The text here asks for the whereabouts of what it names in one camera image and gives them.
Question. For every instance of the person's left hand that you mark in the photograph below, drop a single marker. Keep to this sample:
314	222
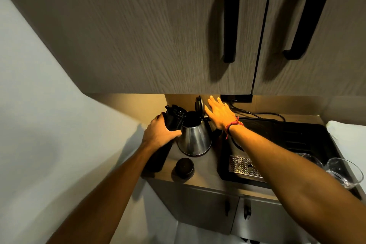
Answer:
156	134

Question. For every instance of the person's right hand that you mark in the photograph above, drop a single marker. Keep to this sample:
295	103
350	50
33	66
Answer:
221	115

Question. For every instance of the black wall socket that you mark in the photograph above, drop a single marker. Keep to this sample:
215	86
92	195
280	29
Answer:
236	98

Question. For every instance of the person's right middle finger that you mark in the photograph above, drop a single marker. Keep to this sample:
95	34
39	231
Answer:
221	103

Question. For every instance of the stainless steel electric kettle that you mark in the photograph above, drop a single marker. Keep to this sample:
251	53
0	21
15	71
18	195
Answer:
195	139

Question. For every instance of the perforated metal drip grate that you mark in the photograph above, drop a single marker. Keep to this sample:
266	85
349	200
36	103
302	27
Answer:
243	166

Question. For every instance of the narrow wooden wall cabinet door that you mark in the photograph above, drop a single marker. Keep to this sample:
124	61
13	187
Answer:
328	75

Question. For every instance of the person's left forearm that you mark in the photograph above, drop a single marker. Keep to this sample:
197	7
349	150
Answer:
108	198

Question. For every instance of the black coffee machine tray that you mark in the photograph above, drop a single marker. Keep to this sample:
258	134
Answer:
297	138

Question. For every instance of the person's right forearm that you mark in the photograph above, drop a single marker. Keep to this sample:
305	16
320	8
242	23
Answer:
297	192

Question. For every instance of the black round bottle cap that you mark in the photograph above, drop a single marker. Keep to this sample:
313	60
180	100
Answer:
184	168

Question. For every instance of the white cloth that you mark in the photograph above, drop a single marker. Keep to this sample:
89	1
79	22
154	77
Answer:
350	141

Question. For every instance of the person's left thumb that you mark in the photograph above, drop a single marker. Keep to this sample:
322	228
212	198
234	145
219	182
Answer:
173	134

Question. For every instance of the wide wooden wall cabinet door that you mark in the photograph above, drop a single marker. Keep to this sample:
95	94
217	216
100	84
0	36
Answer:
128	29

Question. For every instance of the grey base cabinet door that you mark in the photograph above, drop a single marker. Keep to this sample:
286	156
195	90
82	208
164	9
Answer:
197	206
266	223

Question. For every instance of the black drinking bottle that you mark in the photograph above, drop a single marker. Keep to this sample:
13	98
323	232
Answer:
171	119

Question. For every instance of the person's right thumb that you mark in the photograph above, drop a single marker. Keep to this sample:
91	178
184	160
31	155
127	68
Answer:
208	114

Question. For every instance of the clear drinking glass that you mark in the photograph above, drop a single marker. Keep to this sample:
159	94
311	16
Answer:
311	158
343	172

